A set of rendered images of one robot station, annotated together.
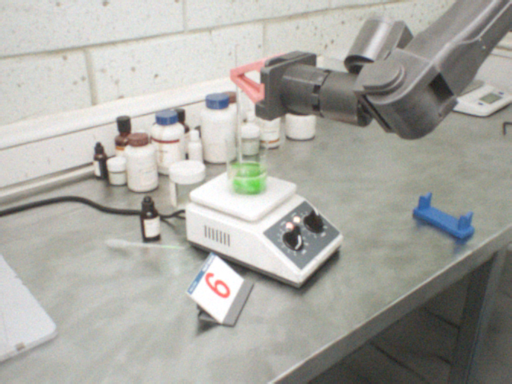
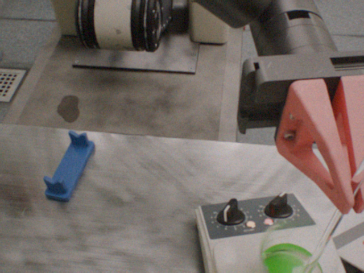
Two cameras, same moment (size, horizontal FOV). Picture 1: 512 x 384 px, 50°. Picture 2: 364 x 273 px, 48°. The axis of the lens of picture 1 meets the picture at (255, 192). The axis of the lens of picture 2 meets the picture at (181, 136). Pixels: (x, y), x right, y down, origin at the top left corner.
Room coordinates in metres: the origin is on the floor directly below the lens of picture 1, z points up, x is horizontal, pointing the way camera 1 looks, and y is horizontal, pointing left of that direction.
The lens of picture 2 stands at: (0.87, 0.05, 1.22)
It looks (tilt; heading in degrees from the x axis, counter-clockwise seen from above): 50 degrees down; 230
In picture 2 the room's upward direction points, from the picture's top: 3 degrees counter-clockwise
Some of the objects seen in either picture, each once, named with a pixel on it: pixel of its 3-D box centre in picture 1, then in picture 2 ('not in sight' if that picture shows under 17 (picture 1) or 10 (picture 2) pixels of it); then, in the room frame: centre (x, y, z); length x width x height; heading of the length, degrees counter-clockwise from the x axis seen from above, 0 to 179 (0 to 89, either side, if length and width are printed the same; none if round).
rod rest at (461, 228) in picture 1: (443, 213); (69, 162); (0.77, -0.30, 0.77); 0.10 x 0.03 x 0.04; 34
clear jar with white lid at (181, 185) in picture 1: (188, 189); not in sight; (0.82, 0.11, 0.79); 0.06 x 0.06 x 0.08
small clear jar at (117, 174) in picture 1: (118, 171); not in sight; (0.93, 0.26, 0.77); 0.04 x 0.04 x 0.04
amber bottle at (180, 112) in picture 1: (180, 132); not in sight; (1.06, 0.15, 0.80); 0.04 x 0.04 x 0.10
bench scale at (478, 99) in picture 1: (453, 91); not in sight; (1.44, -0.54, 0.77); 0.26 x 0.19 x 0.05; 46
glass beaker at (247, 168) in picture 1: (245, 166); (294, 270); (0.72, 0.01, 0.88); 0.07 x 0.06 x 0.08; 151
